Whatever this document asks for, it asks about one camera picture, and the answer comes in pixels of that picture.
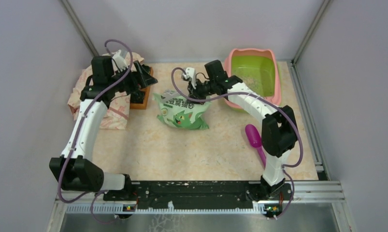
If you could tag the green cat litter bag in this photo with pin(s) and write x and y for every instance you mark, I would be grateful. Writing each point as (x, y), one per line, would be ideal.
(180, 113)

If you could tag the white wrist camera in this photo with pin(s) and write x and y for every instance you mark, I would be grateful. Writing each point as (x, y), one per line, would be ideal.
(119, 60)
(189, 75)

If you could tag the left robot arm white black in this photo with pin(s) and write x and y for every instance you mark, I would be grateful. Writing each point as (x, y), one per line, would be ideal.
(74, 169)

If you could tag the white slotted cable duct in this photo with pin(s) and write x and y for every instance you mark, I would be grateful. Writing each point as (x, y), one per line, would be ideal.
(120, 208)

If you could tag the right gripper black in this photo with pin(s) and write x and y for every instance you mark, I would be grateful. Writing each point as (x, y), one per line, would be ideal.
(194, 94)

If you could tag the magenta plastic litter scoop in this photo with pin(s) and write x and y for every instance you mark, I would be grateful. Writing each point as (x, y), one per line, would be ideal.
(254, 139)

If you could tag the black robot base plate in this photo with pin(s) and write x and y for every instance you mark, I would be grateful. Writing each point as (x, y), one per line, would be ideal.
(197, 195)

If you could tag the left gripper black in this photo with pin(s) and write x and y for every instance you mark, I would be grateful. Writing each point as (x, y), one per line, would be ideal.
(145, 80)

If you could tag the pink and green litter box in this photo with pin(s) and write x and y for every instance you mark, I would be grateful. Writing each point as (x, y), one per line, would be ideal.
(259, 71)

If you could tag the pink patterned crumpled cloth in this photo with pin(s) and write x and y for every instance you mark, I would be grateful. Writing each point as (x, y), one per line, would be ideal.
(117, 115)

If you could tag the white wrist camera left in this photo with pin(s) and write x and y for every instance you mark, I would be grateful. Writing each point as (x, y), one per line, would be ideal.
(119, 60)

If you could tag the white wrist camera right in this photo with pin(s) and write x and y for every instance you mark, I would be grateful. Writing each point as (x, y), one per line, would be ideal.
(189, 75)

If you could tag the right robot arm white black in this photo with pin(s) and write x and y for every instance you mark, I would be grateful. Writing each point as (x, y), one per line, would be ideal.
(278, 125)

